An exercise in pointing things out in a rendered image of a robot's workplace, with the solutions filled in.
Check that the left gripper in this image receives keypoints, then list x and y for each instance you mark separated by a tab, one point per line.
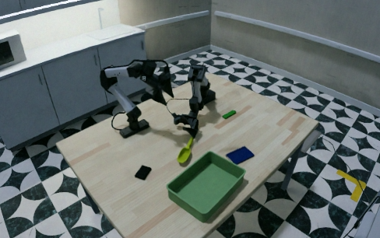
190	119

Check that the green plastic tray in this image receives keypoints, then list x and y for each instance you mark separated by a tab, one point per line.
204	183

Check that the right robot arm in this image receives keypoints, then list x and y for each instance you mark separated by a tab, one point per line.
108	77

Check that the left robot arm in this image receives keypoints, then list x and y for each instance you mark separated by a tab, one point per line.
200	87

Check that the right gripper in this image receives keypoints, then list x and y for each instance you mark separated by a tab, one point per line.
158	96

